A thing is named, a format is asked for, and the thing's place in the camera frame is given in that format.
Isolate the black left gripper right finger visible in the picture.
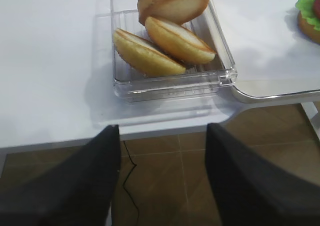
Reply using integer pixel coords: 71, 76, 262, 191
204, 123, 320, 226

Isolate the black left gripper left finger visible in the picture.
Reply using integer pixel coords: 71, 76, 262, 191
0, 125, 121, 226

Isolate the green lettuce leaf on bun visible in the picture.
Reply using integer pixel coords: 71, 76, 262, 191
295, 0, 320, 31

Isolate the white metal tray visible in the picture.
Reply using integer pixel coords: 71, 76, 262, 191
206, 0, 320, 104

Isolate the golden bun half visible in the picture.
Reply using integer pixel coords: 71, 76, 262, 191
112, 28, 186, 77
145, 16, 216, 64
137, 0, 209, 25

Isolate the clear bun container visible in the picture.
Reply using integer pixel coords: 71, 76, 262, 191
113, 0, 238, 102

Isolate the white paper liner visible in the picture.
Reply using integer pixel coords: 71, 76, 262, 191
207, 0, 320, 83

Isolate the bottom bun on tray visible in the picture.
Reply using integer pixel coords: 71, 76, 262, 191
297, 12, 320, 45

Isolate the black cable on floor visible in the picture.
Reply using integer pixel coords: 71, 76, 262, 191
121, 140, 141, 226

